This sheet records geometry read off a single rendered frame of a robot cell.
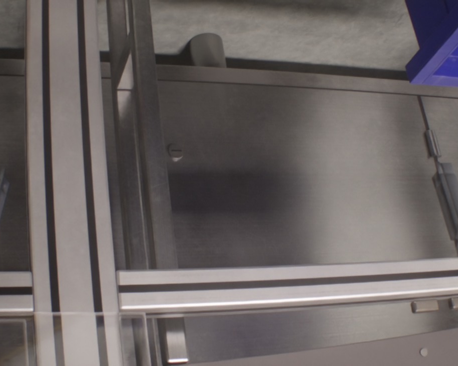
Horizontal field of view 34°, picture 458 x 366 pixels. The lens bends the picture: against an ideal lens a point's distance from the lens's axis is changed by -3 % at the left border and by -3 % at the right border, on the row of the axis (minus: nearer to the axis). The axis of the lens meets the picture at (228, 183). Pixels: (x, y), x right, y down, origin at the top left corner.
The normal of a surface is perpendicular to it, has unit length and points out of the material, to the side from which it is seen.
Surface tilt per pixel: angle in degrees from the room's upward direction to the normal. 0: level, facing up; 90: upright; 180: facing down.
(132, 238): 90
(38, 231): 90
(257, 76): 90
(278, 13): 0
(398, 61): 0
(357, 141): 90
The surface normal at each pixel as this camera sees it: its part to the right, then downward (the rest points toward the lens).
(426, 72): 0.13, 0.91
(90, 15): 0.30, -0.42
